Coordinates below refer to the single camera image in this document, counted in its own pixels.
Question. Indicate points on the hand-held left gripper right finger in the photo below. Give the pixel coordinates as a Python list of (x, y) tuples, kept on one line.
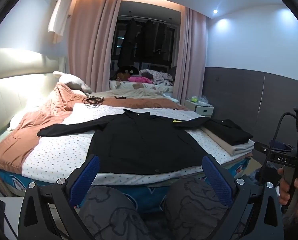
[(215, 177)]

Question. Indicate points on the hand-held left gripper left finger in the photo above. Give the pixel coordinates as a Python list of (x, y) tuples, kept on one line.
[(85, 180)]

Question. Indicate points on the black jacket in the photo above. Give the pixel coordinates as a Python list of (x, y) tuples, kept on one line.
[(144, 145)]

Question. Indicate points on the pile of clothes by window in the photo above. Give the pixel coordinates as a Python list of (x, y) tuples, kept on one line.
[(139, 88)]

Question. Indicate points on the floral clothes pile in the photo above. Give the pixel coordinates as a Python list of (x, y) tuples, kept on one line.
[(161, 76)]

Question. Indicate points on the folded beige cloth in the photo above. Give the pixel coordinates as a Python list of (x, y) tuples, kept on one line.
[(229, 149)]

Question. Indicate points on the white floral blanket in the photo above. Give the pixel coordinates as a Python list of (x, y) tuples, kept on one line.
[(59, 155)]

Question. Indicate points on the person's patterned grey pants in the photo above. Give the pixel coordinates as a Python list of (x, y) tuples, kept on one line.
[(109, 212)]

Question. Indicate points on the white nightstand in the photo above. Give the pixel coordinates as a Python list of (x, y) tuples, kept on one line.
[(204, 110)]

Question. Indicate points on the blue printed mattress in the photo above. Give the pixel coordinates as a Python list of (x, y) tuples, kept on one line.
[(11, 180)]

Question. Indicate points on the orange-brown quilt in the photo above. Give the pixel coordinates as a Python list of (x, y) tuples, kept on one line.
[(39, 120)]

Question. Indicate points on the clear plastic packaging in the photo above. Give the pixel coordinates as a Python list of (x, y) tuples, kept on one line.
[(203, 100)]

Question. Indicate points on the green small item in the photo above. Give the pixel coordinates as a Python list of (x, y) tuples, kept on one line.
[(194, 99)]

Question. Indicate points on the small black object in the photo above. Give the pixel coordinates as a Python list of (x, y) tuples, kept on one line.
[(120, 97)]

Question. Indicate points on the pale plush toy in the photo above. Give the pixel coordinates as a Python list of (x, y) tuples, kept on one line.
[(74, 82)]

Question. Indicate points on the brown stuffed toy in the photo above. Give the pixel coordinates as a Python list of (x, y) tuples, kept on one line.
[(125, 73)]

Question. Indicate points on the cream padded headboard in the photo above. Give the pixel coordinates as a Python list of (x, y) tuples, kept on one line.
[(19, 87)]

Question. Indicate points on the pink cloth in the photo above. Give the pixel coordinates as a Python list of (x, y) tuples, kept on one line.
[(139, 79)]

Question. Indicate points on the pink curtain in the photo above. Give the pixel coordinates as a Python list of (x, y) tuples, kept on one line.
[(192, 55), (94, 42)]

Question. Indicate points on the dark hanging garment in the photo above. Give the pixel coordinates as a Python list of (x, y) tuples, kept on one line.
[(129, 42), (152, 40)]

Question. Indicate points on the white hanging garment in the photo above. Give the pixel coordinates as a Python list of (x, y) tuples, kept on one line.
[(60, 15)]

